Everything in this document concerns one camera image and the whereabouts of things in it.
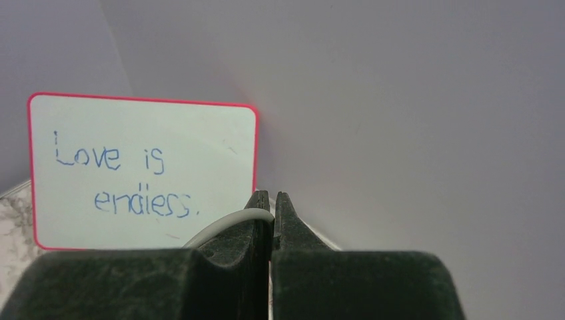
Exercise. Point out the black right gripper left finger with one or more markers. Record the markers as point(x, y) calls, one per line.
point(225, 278)

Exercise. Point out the pink framed whiteboard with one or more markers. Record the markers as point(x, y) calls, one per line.
point(129, 173)

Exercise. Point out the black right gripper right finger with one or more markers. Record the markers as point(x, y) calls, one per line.
point(313, 281)

